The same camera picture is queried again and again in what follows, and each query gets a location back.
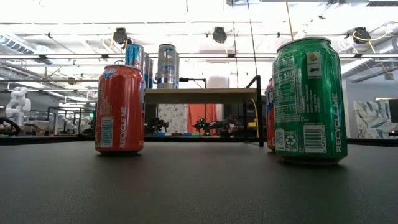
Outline red soda can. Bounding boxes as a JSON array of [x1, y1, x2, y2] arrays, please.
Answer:
[[264, 78, 277, 153], [95, 60, 146, 156]]

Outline green soda can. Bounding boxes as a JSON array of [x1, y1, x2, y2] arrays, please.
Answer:
[[272, 37, 348, 164]]

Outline small wooden shelf black legs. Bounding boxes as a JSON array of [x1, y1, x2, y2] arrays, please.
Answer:
[[144, 74, 265, 147]]

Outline orange hanging cloth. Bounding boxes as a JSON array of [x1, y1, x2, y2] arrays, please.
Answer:
[[187, 104, 218, 136]]

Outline white patterned panel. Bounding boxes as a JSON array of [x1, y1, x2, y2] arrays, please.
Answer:
[[157, 104, 189, 135]]

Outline black table mat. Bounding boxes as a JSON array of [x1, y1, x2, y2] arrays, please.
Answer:
[[0, 141, 398, 224]]

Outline black computer monitor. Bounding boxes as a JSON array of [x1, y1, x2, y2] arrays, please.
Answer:
[[388, 98, 398, 124]]

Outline black ceiling camera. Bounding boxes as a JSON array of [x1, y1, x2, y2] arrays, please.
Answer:
[[212, 27, 228, 44], [113, 27, 137, 54], [353, 27, 373, 44]]

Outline black hanging cable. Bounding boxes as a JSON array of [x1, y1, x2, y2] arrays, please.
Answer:
[[247, 0, 259, 77]]

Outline yellow hanging cable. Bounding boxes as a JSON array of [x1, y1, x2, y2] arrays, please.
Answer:
[[285, 0, 295, 41]]

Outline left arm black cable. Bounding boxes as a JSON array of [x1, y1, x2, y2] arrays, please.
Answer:
[[0, 116, 16, 137]]

